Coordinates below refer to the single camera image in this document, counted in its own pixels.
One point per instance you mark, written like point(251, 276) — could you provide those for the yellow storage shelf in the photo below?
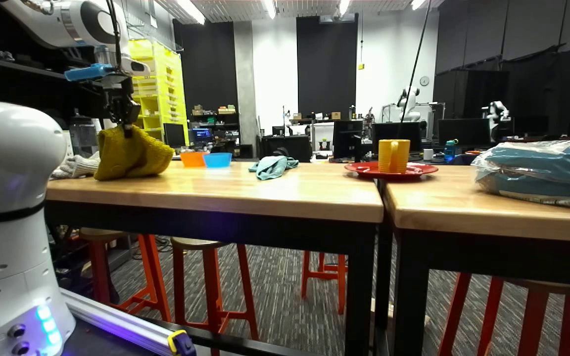
point(164, 91)

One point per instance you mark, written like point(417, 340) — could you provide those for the red stool with wooden seat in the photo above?
point(213, 282)
point(150, 276)
point(530, 316)
point(328, 273)

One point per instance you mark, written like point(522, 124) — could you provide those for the orange plastic bowl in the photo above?
point(193, 158)

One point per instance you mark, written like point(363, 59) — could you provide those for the blue plastic bowl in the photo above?
point(219, 160)

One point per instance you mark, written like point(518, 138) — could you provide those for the grey blender pitcher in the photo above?
point(86, 138)

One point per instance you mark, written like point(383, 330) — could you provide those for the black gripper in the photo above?
point(124, 98)

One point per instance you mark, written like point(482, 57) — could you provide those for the wooden table with black frame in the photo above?
point(362, 288)
point(411, 296)

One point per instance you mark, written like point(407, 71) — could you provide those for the yellow cup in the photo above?
point(395, 154)

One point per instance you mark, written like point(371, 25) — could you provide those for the aluminium frame rail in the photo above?
point(120, 322)

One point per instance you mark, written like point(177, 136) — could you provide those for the teal cloth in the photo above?
point(272, 166)

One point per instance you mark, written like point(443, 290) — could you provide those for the grey knitted cloth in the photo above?
point(78, 164)

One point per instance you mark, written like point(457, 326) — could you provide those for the plastic bag of blue cloths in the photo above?
point(544, 170)

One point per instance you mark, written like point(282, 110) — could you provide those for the yellow knitted cloth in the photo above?
point(134, 158)

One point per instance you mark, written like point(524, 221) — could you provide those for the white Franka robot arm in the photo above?
point(9, 197)

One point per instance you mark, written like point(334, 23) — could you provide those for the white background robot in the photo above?
point(498, 110)

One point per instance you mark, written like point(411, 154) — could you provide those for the red plate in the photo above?
point(391, 172)

